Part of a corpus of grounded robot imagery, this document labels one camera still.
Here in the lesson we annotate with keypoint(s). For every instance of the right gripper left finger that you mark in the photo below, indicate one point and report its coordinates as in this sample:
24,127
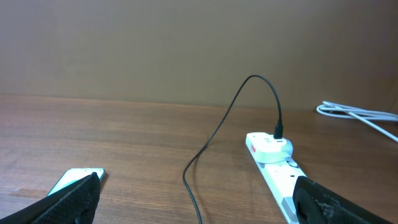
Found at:
75,203

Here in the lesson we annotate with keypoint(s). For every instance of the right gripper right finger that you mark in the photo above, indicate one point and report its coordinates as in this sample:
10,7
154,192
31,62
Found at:
316,204

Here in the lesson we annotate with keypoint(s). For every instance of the turquoise screen smartphone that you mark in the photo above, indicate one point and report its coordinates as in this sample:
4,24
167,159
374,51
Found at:
75,174

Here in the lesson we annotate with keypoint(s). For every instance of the white USB charger plug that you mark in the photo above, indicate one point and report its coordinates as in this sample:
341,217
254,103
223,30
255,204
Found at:
265,149

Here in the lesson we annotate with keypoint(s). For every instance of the white power strip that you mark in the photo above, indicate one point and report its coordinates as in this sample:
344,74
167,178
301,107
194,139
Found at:
281,178

